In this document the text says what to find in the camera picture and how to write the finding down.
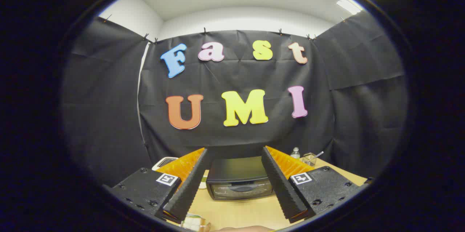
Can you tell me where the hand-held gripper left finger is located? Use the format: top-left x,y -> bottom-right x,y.
103,147 -> 209,224

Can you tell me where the white rectangular plate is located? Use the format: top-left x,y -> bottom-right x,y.
181,213 -> 212,232

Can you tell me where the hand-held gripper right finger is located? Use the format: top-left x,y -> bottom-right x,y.
261,146 -> 375,224

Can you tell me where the white pop-up toaster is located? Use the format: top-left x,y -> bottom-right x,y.
151,157 -> 179,171

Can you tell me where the clear utensil holder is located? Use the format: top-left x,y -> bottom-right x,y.
302,152 -> 318,167

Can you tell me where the small ceiling light panel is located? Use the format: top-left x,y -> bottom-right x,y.
336,0 -> 364,15

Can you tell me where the black toaster oven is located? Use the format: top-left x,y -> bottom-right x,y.
206,156 -> 275,200

